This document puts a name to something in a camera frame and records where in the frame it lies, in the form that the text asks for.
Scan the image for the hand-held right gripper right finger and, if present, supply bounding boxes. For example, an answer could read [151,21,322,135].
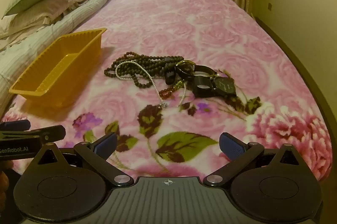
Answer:
[203,132,299,187]

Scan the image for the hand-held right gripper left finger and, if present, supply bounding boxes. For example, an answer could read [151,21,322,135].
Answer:
[38,132,133,187]

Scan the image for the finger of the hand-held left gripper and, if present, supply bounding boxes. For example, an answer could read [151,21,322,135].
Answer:
[0,125,66,143]
[0,119,31,132]

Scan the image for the yellow plastic tray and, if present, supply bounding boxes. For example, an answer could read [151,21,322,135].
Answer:
[9,28,107,109]

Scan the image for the black watch dark dial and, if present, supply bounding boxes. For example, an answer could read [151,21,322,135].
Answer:
[192,65,237,98]

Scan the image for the white pearl necklace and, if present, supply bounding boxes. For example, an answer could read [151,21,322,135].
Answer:
[115,61,188,109]

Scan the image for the red-brown bead bracelet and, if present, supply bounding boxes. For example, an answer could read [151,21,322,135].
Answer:
[159,80,185,98]

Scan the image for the black watch gold rim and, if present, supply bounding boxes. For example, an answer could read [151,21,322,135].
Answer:
[164,60,197,85]

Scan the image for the dark brown bead necklace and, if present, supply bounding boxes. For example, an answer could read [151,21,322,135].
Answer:
[103,51,185,89]

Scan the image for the person's left hand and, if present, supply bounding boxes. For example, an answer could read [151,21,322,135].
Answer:
[0,170,10,203]

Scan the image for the pink floral blanket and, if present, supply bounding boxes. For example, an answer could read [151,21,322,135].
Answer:
[0,0,333,185]

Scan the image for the beige pillow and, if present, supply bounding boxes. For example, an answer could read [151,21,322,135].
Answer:
[0,0,94,39]

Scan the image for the striped pale green quilt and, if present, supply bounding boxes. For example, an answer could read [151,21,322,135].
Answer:
[0,0,119,119]

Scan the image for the dark wooden bed frame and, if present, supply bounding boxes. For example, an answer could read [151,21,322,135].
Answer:
[256,16,337,140]

